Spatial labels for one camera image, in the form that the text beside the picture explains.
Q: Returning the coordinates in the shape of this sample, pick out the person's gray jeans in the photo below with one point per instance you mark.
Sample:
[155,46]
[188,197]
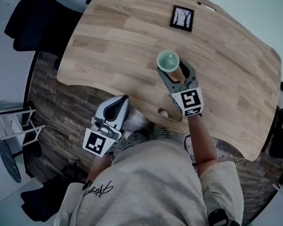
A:
[136,140]

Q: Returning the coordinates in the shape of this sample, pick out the person's beige shoe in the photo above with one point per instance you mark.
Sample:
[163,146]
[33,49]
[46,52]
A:
[128,135]
[164,113]

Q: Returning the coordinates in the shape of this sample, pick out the black framed picture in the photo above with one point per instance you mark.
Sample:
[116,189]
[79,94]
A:
[181,18]

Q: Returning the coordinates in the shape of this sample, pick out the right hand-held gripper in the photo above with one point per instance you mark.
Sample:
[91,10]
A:
[189,101]

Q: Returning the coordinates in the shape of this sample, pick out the person's left forearm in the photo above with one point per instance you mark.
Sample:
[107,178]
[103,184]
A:
[99,166]

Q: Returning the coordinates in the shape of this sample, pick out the green paper cup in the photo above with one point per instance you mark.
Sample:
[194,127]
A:
[168,60]

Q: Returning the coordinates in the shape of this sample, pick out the person in white shirt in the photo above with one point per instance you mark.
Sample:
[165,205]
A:
[146,186]

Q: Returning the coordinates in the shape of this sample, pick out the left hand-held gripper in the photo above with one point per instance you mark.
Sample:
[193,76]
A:
[95,142]

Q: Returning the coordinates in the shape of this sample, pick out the light wooden table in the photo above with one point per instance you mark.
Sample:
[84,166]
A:
[127,39]

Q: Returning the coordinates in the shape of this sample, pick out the round black marble table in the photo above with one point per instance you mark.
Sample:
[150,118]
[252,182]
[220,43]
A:
[9,163]

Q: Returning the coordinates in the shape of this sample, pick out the person's right forearm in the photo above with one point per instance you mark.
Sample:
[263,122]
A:
[201,142]

